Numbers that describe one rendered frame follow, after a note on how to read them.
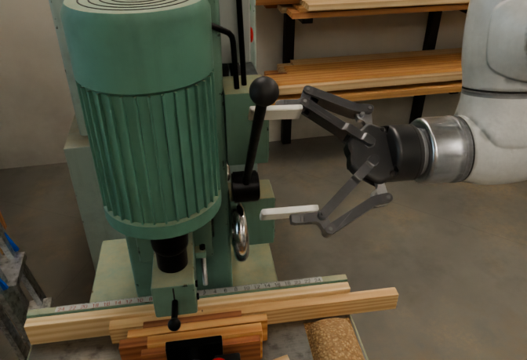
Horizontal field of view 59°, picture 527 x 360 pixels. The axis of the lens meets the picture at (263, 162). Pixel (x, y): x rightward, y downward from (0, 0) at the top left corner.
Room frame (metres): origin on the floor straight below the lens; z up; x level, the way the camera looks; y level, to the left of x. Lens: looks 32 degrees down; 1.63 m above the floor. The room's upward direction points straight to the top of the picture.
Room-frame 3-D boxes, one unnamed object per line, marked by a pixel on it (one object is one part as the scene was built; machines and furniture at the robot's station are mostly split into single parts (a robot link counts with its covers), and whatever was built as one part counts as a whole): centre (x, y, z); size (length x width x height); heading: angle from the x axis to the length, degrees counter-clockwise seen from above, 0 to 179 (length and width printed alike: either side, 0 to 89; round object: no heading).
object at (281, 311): (0.60, 0.01, 0.92); 0.54 x 0.02 x 0.04; 99
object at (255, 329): (0.51, 0.10, 0.94); 0.19 x 0.02 x 0.07; 99
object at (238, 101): (0.81, 0.03, 1.23); 0.09 x 0.08 x 0.15; 9
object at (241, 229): (0.72, 0.05, 1.02); 0.12 x 0.03 x 0.12; 9
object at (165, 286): (0.60, 0.15, 1.03); 0.14 x 0.07 x 0.09; 9
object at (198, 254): (0.64, 0.12, 1.00); 0.02 x 0.02 x 0.10; 9
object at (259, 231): (0.78, 0.02, 1.02); 0.09 x 0.07 x 0.12; 99
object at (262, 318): (0.55, 0.11, 0.93); 0.24 x 0.02 x 0.06; 99
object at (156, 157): (0.58, 0.15, 1.35); 0.18 x 0.18 x 0.31
